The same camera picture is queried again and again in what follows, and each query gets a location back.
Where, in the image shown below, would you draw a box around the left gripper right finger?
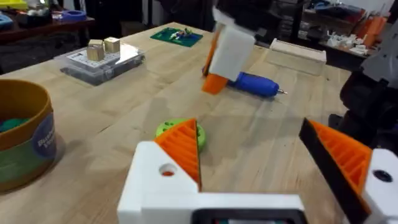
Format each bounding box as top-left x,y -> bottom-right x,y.
298,117 -> 398,224

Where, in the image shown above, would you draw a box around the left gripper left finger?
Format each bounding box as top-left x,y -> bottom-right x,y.
117,118 -> 203,224

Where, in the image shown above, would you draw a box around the blue electric screwdriver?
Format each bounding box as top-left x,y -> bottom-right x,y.
201,67 -> 289,98

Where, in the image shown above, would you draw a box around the green disc with holes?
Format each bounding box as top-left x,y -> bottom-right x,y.
155,118 -> 207,153

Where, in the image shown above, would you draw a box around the pale wooden box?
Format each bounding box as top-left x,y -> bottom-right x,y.
266,37 -> 328,77

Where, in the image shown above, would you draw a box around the clear plastic parts box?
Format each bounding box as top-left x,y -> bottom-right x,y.
53,42 -> 146,86

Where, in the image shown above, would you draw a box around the heap of white printed parts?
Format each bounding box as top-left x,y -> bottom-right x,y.
326,30 -> 369,56

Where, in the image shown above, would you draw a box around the orange and green toy tub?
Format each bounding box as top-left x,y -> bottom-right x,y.
0,78 -> 58,193

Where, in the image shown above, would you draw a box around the orange printed parts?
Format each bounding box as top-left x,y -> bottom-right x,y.
356,15 -> 388,48

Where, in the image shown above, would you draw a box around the dark wooden side table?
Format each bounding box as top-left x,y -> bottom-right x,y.
0,15 -> 96,45

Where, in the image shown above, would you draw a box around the blue ring-shaped part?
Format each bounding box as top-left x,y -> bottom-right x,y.
60,9 -> 88,23

